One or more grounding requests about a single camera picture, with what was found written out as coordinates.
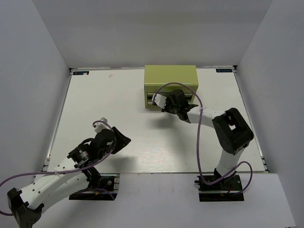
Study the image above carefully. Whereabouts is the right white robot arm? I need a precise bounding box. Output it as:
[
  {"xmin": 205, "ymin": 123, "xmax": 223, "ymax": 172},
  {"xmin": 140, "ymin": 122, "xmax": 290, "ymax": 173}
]
[{"xmin": 152, "ymin": 89, "xmax": 254, "ymax": 190}]

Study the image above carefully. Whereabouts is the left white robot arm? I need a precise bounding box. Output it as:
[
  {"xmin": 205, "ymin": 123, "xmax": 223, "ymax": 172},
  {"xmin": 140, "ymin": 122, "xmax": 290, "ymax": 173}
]
[{"xmin": 7, "ymin": 127, "xmax": 131, "ymax": 228}]

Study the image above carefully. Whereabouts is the green metal drawer cabinet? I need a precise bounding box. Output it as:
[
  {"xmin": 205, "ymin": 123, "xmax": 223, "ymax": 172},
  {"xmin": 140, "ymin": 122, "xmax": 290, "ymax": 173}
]
[{"xmin": 144, "ymin": 65, "xmax": 199, "ymax": 108}]

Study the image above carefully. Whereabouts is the right blue label sticker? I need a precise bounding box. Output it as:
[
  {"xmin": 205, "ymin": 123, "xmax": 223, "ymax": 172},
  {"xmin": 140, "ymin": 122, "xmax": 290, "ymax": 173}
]
[{"xmin": 216, "ymin": 68, "xmax": 233, "ymax": 73}]

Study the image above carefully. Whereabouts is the blue label sticker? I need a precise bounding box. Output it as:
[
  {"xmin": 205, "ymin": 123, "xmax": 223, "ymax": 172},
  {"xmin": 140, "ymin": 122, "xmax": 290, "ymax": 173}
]
[
  {"xmin": 73, "ymin": 71, "xmax": 89, "ymax": 76},
  {"xmin": 216, "ymin": 68, "xmax": 233, "ymax": 73}
]

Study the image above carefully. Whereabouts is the left blue label sticker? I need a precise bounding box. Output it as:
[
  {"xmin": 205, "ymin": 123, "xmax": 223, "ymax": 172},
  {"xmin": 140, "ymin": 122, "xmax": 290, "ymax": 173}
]
[{"xmin": 73, "ymin": 71, "xmax": 89, "ymax": 76}]

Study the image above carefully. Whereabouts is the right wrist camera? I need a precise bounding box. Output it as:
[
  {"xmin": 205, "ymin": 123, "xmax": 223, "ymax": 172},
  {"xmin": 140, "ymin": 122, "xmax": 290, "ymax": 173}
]
[{"xmin": 152, "ymin": 93, "xmax": 167, "ymax": 108}]

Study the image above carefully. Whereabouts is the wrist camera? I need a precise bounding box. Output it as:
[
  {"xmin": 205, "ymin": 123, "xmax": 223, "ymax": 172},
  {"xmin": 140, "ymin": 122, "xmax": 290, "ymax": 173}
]
[
  {"xmin": 152, "ymin": 93, "xmax": 167, "ymax": 108},
  {"xmin": 92, "ymin": 117, "xmax": 110, "ymax": 133}
]

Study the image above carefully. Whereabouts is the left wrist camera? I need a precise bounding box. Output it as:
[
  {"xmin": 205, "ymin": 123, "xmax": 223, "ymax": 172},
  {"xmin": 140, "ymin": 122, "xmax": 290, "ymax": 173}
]
[{"xmin": 92, "ymin": 117, "xmax": 110, "ymax": 133}]

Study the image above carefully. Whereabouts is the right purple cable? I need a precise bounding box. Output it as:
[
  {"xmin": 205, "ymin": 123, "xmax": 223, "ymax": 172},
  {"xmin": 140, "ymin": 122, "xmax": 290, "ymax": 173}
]
[{"xmin": 153, "ymin": 82, "xmax": 253, "ymax": 194}]

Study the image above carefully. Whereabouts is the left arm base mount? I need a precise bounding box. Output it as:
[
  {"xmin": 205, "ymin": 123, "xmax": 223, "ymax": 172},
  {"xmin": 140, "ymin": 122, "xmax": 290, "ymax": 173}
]
[{"xmin": 68, "ymin": 174, "xmax": 120, "ymax": 201}]

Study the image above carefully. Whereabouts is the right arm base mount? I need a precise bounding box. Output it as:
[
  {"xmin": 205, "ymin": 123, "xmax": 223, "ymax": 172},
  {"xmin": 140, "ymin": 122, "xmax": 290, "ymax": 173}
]
[{"xmin": 194, "ymin": 175, "xmax": 244, "ymax": 202}]

